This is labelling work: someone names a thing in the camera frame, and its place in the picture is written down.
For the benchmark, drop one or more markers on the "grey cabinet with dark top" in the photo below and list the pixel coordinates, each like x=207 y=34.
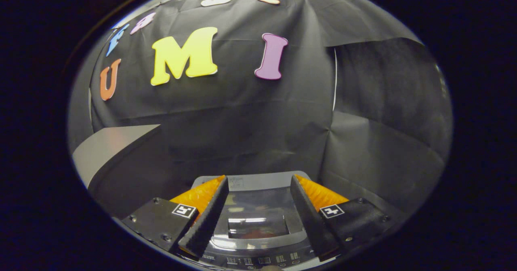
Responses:
x=105 y=150

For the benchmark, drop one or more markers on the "dark grey washing machine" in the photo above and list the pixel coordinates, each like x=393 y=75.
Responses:
x=258 y=259

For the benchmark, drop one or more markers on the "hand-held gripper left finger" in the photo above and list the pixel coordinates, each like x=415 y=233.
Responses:
x=206 y=222

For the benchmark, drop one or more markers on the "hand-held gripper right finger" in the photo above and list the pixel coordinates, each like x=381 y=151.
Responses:
x=313 y=222

